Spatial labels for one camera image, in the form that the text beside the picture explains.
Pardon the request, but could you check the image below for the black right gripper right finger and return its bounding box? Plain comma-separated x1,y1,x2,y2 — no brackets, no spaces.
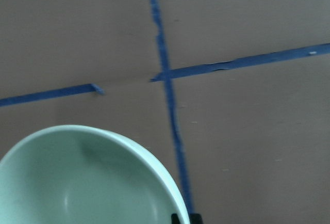
190,213,203,224

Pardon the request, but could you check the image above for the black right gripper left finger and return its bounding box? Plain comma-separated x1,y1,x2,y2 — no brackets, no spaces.
171,214,180,224

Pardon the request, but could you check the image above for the green bowl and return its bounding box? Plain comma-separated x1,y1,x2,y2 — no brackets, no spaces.
1,125,190,223

